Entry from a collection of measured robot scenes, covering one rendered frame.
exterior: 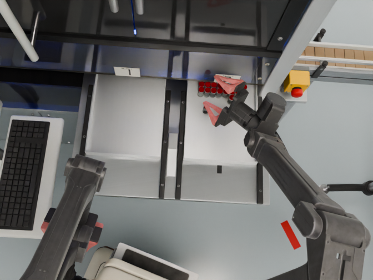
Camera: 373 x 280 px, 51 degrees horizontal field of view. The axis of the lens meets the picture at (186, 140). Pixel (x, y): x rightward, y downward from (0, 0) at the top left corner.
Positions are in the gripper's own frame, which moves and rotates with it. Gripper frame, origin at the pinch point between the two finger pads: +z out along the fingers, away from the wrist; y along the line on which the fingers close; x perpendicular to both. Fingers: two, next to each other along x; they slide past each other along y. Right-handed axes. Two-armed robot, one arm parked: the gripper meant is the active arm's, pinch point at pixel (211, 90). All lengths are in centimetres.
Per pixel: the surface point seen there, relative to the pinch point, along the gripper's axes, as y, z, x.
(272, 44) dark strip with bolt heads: 13.3, -4.1, -17.5
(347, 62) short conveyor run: 2, -19, -62
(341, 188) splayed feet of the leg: -79, -50, -106
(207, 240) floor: -117, -13, -45
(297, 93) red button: -5.8, -14.0, -35.9
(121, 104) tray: -31.4, 32.0, -1.8
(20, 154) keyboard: -52, 46, 29
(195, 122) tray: -27.8, 8.2, -15.8
